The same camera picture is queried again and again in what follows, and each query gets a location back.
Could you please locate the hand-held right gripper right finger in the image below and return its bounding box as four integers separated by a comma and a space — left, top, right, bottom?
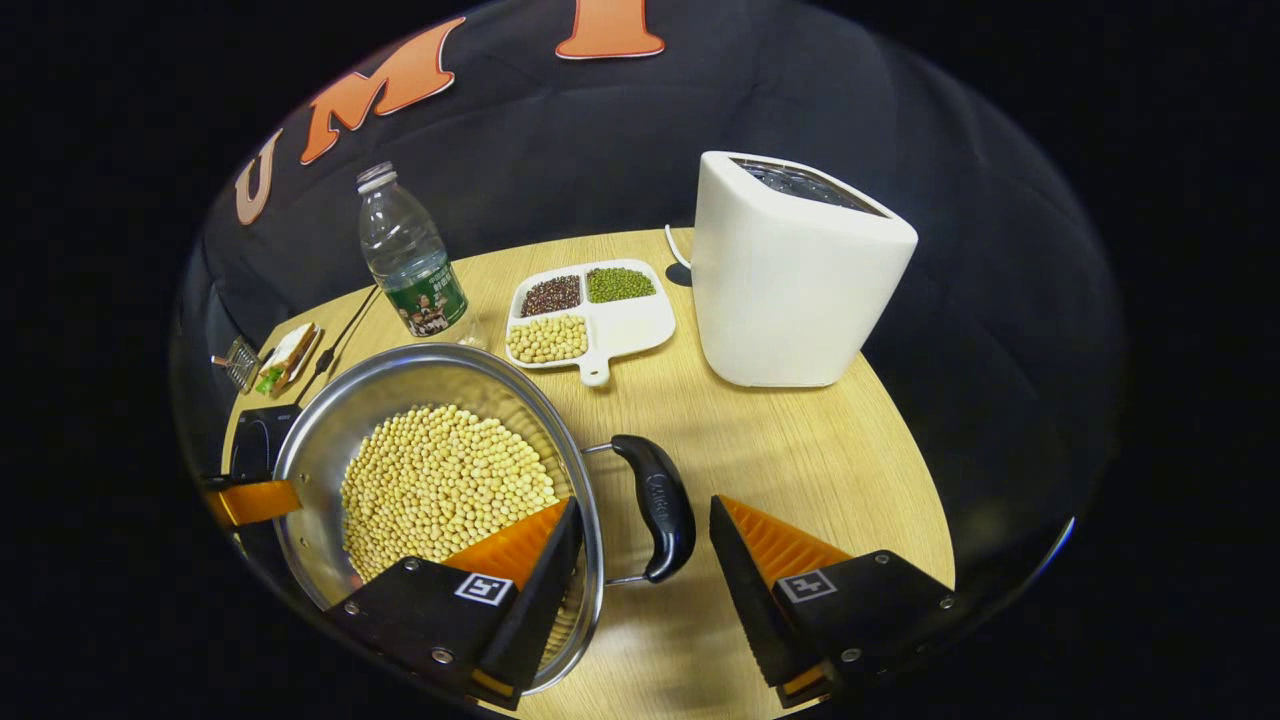
709, 494, 957, 710

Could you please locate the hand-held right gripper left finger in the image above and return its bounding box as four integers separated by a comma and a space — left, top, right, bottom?
325, 497, 585, 711

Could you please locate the black induction cooktop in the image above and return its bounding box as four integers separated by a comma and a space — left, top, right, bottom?
228, 403, 304, 483

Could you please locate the stainless steel pot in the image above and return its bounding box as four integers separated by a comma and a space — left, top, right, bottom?
272, 342, 698, 697

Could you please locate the pile of soybeans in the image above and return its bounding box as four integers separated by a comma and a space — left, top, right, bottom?
340, 403, 559, 584

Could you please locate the sandwich with lettuce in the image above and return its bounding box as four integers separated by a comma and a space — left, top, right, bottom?
254, 322, 319, 397

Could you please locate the small white plate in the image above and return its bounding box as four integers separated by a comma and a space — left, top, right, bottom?
262, 325, 324, 398

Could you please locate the small heap of soybeans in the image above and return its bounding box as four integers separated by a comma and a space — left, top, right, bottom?
508, 314, 590, 365

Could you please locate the white divided tray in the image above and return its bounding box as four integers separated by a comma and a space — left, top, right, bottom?
504, 258, 678, 389

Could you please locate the clear plastic water bottle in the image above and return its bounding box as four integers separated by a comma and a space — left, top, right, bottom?
356, 161, 472, 342

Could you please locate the heap of red beans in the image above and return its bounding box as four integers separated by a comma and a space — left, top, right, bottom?
520, 275, 584, 318

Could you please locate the white toaster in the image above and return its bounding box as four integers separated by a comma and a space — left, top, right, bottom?
691, 150, 920, 390

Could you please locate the heap of green mung beans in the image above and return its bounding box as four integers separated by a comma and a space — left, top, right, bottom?
586, 266, 658, 304

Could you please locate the black backdrop cloth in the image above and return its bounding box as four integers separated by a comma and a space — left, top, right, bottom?
170, 0, 1126, 561

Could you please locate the metal wire basket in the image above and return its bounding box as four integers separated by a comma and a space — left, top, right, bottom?
211, 336, 264, 394

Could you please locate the black cooktop power cable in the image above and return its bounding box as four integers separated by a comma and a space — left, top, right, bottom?
294, 284, 382, 407

